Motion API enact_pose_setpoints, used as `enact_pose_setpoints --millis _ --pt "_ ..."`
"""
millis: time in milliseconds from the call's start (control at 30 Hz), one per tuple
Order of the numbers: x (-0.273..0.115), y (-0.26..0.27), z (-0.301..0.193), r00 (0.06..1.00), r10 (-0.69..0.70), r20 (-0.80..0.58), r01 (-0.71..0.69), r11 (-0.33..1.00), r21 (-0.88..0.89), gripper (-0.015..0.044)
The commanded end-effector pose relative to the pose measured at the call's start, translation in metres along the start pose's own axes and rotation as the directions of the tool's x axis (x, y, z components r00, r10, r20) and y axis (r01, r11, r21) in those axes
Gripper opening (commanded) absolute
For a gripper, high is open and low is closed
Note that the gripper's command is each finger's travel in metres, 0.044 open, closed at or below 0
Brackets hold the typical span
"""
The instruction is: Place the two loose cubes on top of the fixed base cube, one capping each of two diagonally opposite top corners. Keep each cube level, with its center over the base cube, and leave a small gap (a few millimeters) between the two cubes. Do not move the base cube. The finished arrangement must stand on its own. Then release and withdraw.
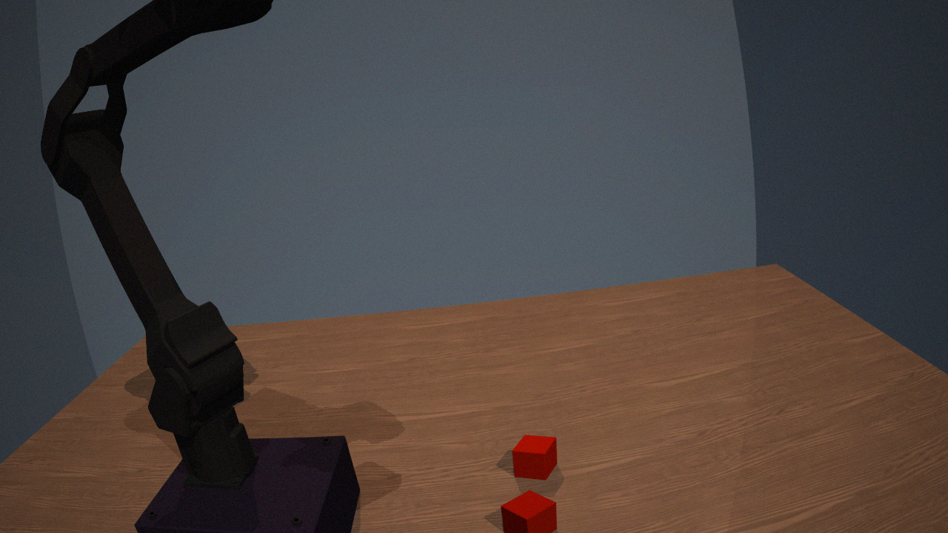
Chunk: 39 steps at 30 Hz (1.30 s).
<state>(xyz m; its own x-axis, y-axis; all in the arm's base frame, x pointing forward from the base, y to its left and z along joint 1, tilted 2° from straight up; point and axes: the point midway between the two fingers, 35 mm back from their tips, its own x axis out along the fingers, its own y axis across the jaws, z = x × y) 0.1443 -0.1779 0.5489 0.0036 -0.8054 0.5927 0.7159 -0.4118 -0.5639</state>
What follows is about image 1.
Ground red cube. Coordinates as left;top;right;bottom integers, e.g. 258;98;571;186
512;435;557;480
501;490;557;533

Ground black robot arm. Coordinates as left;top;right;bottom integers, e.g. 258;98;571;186
41;0;273;489

